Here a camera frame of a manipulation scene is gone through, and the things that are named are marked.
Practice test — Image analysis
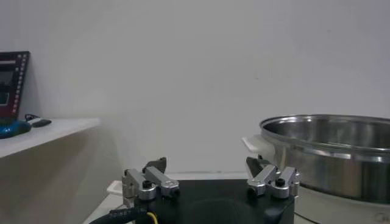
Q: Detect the blue computer mouse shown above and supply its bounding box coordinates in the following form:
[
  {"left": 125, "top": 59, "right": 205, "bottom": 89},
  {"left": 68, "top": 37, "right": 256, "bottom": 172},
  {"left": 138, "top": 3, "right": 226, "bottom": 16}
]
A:
[{"left": 0, "top": 119, "right": 32, "bottom": 139}]

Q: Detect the white electric cooker base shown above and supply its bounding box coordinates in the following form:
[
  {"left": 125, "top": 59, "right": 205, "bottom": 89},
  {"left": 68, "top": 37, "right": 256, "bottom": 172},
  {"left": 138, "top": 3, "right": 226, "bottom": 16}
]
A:
[{"left": 241, "top": 135, "right": 390, "bottom": 224}]

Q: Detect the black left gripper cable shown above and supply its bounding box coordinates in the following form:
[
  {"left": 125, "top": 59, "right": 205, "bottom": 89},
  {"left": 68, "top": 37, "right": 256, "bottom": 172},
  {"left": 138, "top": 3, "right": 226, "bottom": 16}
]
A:
[{"left": 88, "top": 206, "right": 159, "bottom": 224}]

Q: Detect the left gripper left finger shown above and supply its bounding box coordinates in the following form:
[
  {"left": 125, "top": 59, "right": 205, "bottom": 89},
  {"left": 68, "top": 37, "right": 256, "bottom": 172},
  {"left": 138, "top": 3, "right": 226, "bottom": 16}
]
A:
[{"left": 121, "top": 156, "right": 181, "bottom": 201}]

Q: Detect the black and red laptop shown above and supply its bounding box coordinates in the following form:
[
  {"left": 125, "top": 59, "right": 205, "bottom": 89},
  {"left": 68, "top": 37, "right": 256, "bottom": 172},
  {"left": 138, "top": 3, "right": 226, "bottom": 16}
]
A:
[{"left": 0, "top": 51, "right": 30, "bottom": 120}]

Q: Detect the steel perforated steamer basket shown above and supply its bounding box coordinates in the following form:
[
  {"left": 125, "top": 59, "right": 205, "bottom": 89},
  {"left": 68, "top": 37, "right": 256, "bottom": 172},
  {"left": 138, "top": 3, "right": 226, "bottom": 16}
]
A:
[{"left": 258, "top": 114, "right": 390, "bottom": 205}]

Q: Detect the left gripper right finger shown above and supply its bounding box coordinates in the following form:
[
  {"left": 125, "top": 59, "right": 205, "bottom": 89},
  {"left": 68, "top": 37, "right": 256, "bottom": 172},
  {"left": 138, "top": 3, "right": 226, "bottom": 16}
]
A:
[{"left": 245, "top": 155, "right": 302, "bottom": 200}]

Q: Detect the white side table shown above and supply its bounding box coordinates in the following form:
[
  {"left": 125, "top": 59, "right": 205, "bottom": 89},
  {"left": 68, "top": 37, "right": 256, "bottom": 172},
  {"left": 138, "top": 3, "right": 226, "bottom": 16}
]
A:
[{"left": 0, "top": 117, "right": 101, "bottom": 224}]

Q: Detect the small black device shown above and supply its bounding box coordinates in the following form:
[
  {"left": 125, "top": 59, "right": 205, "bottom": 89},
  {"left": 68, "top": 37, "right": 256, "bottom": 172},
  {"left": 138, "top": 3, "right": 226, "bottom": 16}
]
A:
[{"left": 31, "top": 118, "right": 52, "bottom": 128}]

